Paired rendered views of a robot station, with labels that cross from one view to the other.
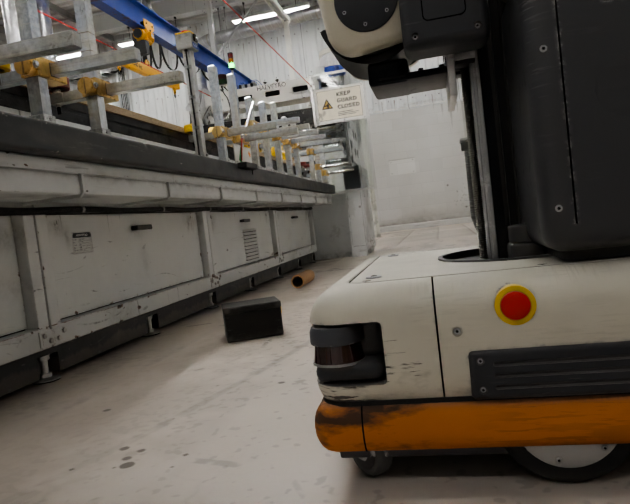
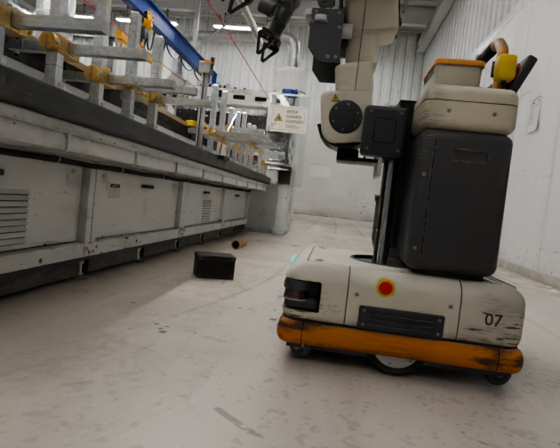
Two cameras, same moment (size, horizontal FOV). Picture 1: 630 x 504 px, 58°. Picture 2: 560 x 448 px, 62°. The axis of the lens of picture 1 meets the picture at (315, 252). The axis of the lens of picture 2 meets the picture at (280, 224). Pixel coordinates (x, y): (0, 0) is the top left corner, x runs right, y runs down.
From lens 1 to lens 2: 0.56 m
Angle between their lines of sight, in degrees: 6
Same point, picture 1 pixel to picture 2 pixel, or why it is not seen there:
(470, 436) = (351, 344)
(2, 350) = (65, 252)
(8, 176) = (105, 148)
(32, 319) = (81, 236)
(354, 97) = (300, 116)
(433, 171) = (341, 180)
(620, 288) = (433, 290)
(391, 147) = (314, 154)
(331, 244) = (258, 220)
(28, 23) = not seen: hidden behind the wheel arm
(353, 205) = (281, 196)
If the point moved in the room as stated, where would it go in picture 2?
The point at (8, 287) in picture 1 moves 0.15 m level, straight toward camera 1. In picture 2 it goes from (73, 212) to (80, 215)
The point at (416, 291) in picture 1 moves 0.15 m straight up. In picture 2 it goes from (341, 272) to (348, 218)
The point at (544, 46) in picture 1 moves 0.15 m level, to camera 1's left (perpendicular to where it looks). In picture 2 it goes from (424, 172) to (372, 166)
